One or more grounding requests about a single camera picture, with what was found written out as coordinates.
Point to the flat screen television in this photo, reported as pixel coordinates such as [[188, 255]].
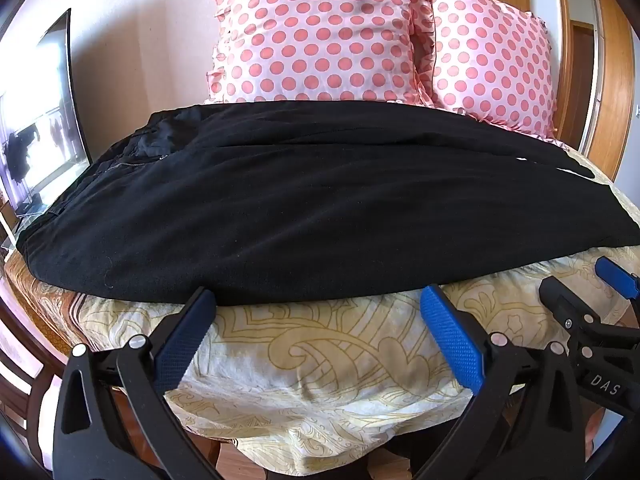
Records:
[[40, 125]]

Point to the large pink polka dot pillow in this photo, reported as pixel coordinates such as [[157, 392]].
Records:
[[315, 35]]

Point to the black pants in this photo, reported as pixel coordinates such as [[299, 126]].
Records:
[[310, 200]]

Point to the yellow patterned bedspread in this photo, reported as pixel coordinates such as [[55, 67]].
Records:
[[320, 370]]

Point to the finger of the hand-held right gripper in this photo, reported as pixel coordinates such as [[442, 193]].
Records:
[[565, 305], [617, 277]]

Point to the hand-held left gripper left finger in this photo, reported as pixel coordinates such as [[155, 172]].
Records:
[[182, 345]]

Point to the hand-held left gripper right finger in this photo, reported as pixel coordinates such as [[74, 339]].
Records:
[[452, 340]]

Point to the wooden chair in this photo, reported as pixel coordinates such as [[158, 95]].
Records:
[[25, 375]]

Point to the glass television stand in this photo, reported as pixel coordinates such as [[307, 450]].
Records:
[[30, 232]]

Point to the small pink polka dot pillow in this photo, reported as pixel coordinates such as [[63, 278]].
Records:
[[495, 70]]

